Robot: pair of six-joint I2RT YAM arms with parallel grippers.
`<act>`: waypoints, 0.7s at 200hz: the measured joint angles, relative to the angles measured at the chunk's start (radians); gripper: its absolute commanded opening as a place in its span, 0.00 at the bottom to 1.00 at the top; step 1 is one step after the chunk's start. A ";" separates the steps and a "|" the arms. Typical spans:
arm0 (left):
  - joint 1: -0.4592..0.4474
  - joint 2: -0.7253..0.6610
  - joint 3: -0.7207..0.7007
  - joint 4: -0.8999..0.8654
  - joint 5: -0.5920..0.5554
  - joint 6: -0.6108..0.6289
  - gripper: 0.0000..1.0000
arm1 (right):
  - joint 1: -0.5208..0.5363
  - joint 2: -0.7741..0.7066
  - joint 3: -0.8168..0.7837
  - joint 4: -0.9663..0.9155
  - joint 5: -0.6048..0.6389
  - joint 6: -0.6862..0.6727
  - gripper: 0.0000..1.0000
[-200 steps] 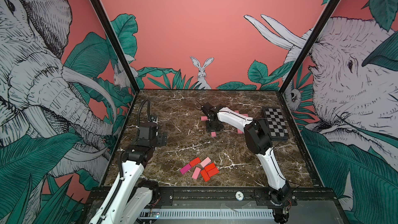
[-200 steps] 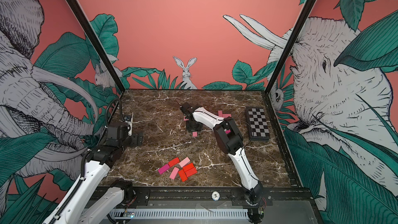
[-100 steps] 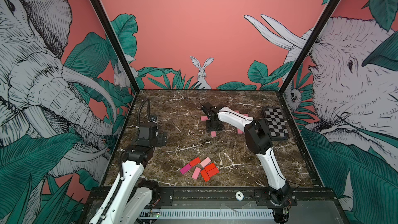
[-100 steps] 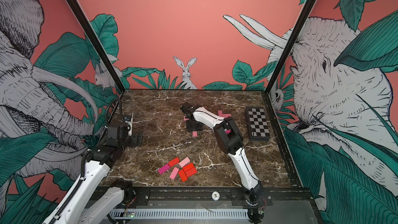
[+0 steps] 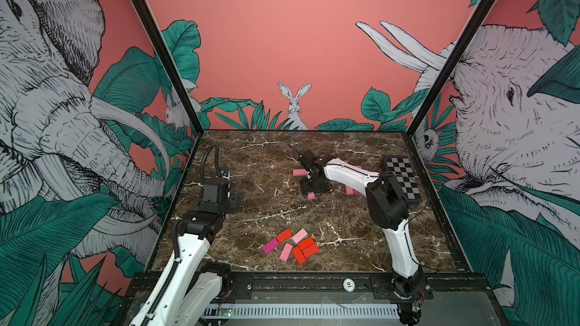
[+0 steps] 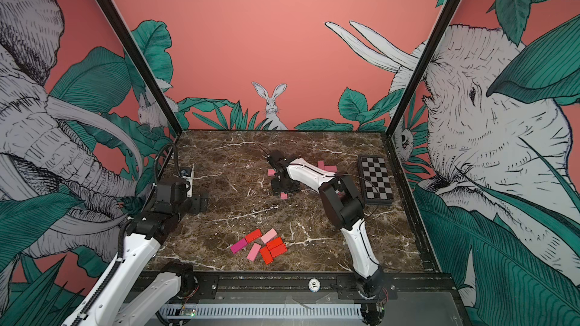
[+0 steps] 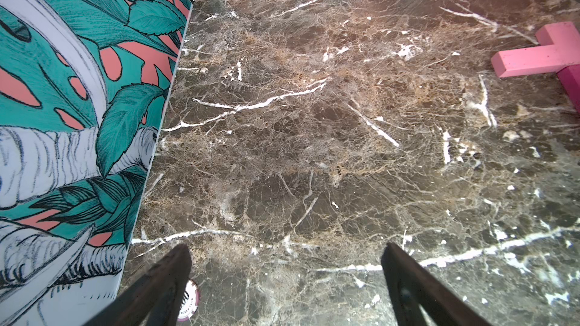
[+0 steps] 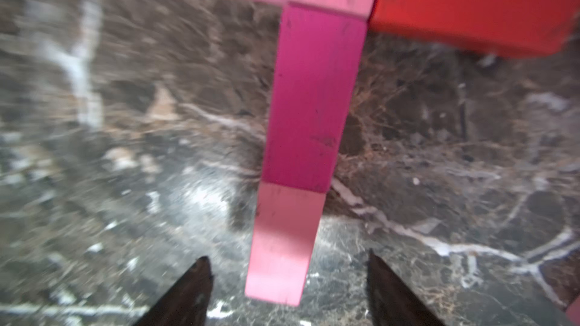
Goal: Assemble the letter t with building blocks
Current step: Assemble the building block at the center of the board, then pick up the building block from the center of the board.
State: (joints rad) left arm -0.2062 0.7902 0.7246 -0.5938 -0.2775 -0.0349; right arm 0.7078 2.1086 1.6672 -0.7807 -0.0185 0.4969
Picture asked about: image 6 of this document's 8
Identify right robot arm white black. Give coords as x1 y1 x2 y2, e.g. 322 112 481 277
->
264 150 397 303

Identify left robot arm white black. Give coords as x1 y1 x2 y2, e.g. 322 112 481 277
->
64 177 209 325

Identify light pink block middle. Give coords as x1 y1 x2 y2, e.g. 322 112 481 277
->
261 229 277 244

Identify red block upper left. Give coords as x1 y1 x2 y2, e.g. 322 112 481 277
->
245 229 263 244

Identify red block large center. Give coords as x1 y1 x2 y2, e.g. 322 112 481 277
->
266 237 288 258

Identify red block bottom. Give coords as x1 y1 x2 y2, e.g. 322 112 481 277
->
260 247 273 264

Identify black white checkerboard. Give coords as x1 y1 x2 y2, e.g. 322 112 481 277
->
357 155 394 206

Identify black corrugated cable hose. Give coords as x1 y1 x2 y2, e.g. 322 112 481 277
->
153 142 181 184

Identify black left frame post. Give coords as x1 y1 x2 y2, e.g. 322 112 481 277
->
95 0 183 137

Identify black frame post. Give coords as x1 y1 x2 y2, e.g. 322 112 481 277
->
386 0 461 137
95 0 183 137

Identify white slotted cable duct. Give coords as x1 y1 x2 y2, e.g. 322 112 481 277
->
158 303 363 320

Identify black front rail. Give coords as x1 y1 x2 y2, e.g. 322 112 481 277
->
189 271 461 303

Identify black right frame post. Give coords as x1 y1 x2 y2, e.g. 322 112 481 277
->
386 0 461 137

